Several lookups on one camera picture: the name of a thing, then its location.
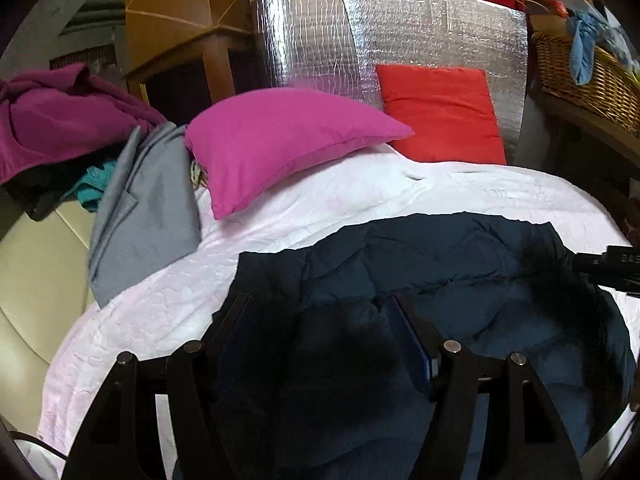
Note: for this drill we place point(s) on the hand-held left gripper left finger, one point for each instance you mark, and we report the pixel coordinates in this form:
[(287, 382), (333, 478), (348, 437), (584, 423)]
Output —
[(233, 321)]

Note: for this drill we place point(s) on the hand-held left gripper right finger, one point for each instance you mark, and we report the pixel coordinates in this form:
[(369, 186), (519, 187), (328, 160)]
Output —
[(418, 346)]

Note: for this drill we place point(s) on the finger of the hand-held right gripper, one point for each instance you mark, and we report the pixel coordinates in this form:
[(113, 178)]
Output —
[(589, 264)]

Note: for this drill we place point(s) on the dark navy quilted jacket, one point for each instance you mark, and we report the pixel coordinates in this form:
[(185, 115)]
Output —
[(350, 270)]

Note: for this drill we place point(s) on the white quilted bedspread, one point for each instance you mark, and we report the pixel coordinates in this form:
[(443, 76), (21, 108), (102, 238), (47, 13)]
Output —
[(150, 310)]

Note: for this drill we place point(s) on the dark wooden table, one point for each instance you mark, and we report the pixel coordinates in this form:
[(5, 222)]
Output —
[(590, 130)]

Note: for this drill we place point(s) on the grey garment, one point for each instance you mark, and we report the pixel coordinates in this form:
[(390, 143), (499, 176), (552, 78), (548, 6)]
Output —
[(145, 210)]

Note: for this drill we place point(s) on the wicker basket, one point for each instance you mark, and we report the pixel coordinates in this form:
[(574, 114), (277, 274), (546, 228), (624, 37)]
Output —
[(595, 85)]

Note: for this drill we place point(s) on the magenta pillow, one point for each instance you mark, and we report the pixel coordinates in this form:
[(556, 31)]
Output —
[(280, 145)]

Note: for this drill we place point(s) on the teal garment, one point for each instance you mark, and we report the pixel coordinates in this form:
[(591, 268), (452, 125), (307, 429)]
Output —
[(92, 187)]

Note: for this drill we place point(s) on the beige sofa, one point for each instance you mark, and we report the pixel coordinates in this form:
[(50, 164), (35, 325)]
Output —
[(35, 285)]

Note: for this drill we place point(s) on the red pillow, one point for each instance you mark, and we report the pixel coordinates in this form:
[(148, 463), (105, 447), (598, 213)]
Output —
[(440, 115)]

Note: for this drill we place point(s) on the blue cloth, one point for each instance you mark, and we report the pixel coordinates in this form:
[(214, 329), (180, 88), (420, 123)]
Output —
[(585, 45)]

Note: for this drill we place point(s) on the black garment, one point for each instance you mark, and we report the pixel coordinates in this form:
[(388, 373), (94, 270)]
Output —
[(40, 192)]

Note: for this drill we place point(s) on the purple garment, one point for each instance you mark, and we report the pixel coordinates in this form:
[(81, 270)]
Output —
[(60, 115)]

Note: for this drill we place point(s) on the silver foil insulation sheet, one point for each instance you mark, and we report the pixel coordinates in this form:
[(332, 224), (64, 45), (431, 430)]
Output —
[(320, 35)]

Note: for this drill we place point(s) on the wooden cabinet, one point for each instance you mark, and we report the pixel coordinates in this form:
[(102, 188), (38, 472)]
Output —
[(175, 5)]

